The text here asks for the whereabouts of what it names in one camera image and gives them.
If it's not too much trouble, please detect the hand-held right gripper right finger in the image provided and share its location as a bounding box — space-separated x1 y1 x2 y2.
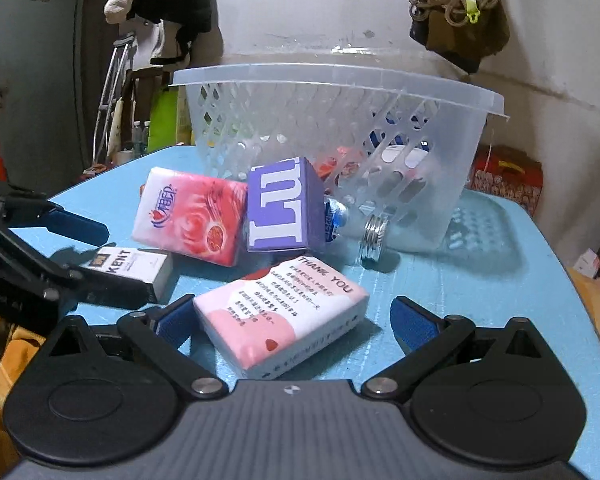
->
360 296 557 401

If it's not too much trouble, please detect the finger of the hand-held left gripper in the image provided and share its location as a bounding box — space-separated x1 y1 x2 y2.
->
0 220 159 309
0 182 111 249

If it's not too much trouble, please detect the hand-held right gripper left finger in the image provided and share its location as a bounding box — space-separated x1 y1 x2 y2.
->
40 294 228 401

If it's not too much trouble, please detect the white cigarette box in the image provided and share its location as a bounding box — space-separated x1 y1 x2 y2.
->
80 247 175 305

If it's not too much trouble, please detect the pink white tissue pack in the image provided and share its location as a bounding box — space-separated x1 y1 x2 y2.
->
193 255 371 381

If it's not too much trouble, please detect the clear plastic basket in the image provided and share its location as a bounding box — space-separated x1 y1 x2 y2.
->
169 62 511 256

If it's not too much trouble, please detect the orange cloth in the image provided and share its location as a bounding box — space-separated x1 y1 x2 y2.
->
0 310 46 476

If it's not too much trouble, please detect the red swirl tissue pack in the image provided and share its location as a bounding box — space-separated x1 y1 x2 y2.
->
132 167 249 267

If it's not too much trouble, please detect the clear plastic bottle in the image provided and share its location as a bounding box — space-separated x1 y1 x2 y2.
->
324 197 397 264

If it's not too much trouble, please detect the green bag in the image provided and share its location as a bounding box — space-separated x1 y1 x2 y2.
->
147 87 179 155

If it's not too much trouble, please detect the metal crutch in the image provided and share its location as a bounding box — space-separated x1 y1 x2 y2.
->
92 31 137 167

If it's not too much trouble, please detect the grey metal cabinet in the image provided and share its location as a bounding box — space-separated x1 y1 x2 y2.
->
0 0 90 196

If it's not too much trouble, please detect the purple cardboard box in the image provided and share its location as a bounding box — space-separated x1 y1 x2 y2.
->
245 156 329 254

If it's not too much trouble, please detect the red patterned gift box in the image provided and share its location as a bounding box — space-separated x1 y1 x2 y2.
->
466 145 544 217

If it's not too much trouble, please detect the white blue packet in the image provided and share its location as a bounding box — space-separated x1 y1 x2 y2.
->
369 130 433 173

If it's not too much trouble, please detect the red snack packet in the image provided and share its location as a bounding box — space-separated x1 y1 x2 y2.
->
314 146 367 182

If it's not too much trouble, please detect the small white box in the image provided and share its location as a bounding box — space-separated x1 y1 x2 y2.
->
574 249 600 279

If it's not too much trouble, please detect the black hanging clothing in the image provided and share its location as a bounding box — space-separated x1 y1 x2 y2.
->
130 0 222 67

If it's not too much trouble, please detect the brown hanging bag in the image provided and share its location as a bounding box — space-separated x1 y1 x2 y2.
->
407 0 511 74

